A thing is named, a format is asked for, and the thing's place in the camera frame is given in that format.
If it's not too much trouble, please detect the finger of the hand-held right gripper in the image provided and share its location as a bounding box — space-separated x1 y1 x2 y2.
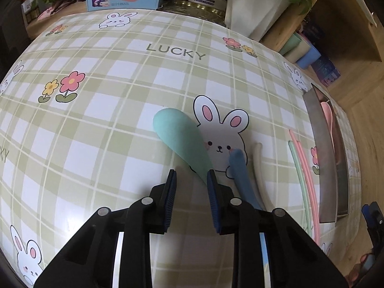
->
361 202 384 246

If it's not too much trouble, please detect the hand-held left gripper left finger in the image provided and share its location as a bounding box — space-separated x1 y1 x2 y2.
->
34 169 176 288

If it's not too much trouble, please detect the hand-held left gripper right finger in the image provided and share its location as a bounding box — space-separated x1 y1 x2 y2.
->
207 169 350 288

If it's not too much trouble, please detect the blue spoon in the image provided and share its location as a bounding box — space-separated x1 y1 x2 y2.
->
228 148 263 211

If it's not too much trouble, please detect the cream spoon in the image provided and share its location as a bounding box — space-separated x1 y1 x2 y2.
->
251 142 273 211

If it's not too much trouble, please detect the teal spoon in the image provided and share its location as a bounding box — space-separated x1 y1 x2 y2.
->
153 108 215 186

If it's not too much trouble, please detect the green chopstick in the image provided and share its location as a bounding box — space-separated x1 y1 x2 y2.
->
288 130 314 234

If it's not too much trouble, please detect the metal tray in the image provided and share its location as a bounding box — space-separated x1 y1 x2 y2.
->
302 82 350 224

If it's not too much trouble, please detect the pink spoon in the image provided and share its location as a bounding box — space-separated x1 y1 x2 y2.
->
319 101 341 162

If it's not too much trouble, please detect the person's right hand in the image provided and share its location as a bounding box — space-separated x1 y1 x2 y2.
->
349 252 381 281

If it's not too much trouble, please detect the checked bunny tablecloth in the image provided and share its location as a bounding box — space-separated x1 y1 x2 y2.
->
0 9 363 288

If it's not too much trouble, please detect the small dark blue carton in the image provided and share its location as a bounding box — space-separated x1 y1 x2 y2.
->
313 55 341 87

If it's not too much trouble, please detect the green cup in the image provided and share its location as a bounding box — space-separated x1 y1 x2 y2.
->
280 33 300 56

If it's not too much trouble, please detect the gold round tray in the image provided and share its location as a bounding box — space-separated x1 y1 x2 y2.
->
157 0 227 26

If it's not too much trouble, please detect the white flower pot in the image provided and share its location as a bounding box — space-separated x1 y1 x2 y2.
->
224 0 293 41

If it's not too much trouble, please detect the wooden shelf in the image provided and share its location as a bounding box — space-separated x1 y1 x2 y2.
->
259 0 378 63

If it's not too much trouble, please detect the pink bunny item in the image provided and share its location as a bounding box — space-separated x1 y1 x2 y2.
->
37 6 60 21

